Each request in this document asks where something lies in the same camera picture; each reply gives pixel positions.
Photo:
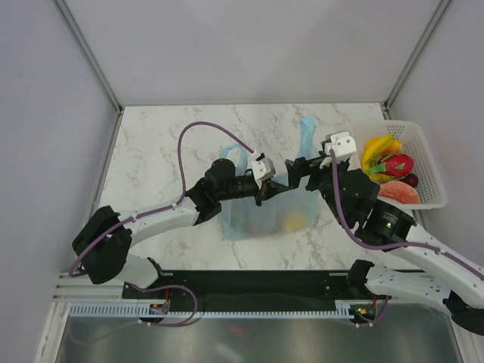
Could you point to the fake watermelon slice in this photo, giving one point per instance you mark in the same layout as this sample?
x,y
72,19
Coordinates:
x,y
400,192

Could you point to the left aluminium corner post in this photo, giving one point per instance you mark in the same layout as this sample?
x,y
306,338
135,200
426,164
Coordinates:
x,y
87,52

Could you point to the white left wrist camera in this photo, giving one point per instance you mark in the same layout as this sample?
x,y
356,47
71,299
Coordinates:
x,y
262,167

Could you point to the light blue plastic bag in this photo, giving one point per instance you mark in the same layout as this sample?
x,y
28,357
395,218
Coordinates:
x,y
242,219

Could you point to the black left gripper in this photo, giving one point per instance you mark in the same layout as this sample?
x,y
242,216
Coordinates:
x,y
275,188

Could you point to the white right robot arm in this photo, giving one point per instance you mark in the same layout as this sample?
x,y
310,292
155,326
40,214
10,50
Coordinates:
x,y
453,285

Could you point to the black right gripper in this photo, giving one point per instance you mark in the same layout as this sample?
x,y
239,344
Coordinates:
x,y
302,167

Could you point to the orange fake peach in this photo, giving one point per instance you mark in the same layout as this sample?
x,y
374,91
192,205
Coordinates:
x,y
396,147

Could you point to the dark purple fake plum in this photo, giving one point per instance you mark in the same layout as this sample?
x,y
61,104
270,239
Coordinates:
x,y
411,179

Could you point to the yellow fake banana bunch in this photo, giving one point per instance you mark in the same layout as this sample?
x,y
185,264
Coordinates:
x,y
373,149

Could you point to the white plastic fruit basket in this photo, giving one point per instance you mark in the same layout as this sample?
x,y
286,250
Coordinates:
x,y
430,189

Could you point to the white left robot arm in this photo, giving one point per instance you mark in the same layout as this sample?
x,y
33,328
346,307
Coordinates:
x,y
103,245

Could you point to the aluminium frame rail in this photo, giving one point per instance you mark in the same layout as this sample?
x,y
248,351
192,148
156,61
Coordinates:
x,y
81,290

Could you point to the red fake dragon fruit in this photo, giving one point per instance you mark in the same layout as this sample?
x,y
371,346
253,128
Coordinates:
x,y
395,165

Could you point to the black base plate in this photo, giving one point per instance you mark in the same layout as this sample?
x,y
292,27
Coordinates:
x,y
253,291

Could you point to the right aluminium corner post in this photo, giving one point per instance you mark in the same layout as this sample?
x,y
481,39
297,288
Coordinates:
x,y
423,41

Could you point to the aluminium corner post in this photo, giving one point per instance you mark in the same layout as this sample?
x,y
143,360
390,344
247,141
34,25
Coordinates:
x,y
87,52
423,41

